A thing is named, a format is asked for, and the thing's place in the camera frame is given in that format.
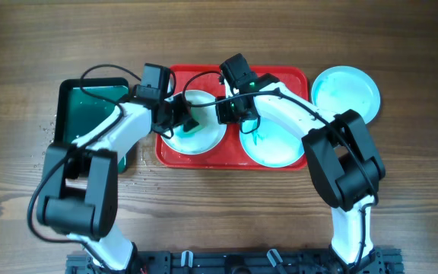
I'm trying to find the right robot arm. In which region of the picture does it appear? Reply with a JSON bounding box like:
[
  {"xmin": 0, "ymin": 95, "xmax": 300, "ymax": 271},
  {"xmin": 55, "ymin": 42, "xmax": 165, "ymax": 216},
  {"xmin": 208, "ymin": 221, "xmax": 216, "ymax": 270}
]
[{"xmin": 216, "ymin": 72, "xmax": 386, "ymax": 273}]

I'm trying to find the red plastic tray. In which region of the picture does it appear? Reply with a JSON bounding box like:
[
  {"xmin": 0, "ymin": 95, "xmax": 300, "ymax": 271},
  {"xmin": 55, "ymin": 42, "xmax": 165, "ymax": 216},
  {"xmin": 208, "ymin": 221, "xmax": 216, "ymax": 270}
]
[{"xmin": 155, "ymin": 64, "xmax": 309, "ymax": 171}]

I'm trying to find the black water basin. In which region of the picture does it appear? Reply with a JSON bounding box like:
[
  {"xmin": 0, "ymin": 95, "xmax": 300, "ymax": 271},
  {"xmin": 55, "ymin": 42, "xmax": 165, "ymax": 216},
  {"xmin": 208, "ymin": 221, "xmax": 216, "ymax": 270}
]
[{"xmin": 52, "ymin": 77, "xmax": 130, "ymax": 174}]

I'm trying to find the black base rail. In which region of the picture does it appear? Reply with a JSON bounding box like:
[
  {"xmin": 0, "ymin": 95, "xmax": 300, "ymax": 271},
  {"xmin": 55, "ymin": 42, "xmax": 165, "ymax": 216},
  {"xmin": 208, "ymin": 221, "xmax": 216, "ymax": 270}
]
[{"xmin": 65, "ymin": 248, "xmax": 405, "ymax": 274}]

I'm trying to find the green sponge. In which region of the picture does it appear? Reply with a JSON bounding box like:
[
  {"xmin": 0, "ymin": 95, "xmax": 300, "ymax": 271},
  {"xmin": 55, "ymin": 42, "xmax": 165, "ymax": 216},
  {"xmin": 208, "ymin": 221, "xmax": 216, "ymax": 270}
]
[{"xmin": 182, "ymin": 118, "xmax": 200, "ymax": 133}]

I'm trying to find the white plate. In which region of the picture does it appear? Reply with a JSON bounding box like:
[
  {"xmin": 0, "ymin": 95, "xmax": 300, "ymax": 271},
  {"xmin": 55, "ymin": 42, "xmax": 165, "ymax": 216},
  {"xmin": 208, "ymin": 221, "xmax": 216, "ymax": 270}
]
[{"xmin": 161, "ymin": 90, "xmax": 227, "ymax": 155}]

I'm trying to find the mint plate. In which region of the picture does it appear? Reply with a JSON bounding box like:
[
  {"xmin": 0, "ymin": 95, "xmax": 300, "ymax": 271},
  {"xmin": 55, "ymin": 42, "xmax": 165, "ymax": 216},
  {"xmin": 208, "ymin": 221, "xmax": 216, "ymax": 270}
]
[
  {"xmin": 239, "ymin": 118, "xmax": 304, "ymax": 168},
  {"xmin": 310, "ymin": 65, "xmax": 381, "ymax": 123}
]

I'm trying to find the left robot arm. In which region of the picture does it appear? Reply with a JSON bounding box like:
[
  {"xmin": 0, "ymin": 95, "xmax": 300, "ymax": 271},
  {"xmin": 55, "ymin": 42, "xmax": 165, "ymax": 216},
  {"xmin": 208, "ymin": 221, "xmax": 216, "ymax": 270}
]
[{"xmin": 27, "ymin": 95, "xmax": 192, "ymax": 273}]

